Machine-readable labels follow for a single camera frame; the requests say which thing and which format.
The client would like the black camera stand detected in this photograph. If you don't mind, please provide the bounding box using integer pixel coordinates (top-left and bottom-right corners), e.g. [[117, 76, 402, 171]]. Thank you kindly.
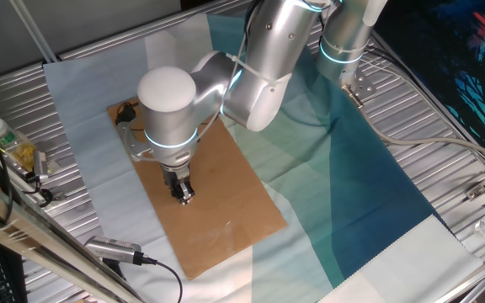
[[99, 257, 128, 282]]

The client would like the white pole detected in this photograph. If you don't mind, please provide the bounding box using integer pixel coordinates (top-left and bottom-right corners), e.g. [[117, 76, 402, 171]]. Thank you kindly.
[[8, 0, 58, 64]]

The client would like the brown cardboard sheet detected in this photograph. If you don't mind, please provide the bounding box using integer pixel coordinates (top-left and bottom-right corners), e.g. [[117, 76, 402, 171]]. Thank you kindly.
[[106, 96, 289, 281]]

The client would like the silver depth camera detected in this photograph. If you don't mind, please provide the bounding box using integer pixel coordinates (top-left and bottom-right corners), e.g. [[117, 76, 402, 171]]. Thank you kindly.
[[83, 235, 145, 266], [33, 149, 51, 181]]

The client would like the clear bottle of yellow liquid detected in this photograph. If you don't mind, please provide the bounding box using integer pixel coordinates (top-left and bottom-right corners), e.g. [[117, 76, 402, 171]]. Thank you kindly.
[[0, 117, 37, 173]]

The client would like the colourful tropical poster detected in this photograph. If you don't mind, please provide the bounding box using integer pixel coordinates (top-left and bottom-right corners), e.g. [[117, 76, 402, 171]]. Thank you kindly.
[[372, 0, 485, 148]]

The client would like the thick grey base cable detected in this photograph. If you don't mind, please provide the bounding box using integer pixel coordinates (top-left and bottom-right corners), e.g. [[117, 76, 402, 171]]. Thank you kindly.
[[349, 94, 485, 167]]

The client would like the blue green patterned tablecloth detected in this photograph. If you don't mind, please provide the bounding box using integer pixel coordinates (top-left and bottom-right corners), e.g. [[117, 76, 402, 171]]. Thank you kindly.
[[42, 12, 484, 303]]

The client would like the small metal bracket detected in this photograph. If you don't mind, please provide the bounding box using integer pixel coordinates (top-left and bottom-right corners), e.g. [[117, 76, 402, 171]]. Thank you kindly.
[[464, 183, 485, 202]]

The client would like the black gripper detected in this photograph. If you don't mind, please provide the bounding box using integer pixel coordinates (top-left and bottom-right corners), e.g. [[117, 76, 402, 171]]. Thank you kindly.
[[161, 164, 196, 205]]

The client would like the black depth camera cable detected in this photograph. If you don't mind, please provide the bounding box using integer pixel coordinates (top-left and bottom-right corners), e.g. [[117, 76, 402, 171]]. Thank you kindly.
[[135, 252, 184, 303]]

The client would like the aluminium frame beam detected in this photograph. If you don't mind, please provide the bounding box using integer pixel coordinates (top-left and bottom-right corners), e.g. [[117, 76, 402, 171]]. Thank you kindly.
[[0, 166, 147, 303]]

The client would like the black looped cable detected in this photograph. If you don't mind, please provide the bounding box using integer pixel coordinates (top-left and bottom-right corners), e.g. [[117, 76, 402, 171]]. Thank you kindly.
[[22, 172, 55, 208]]

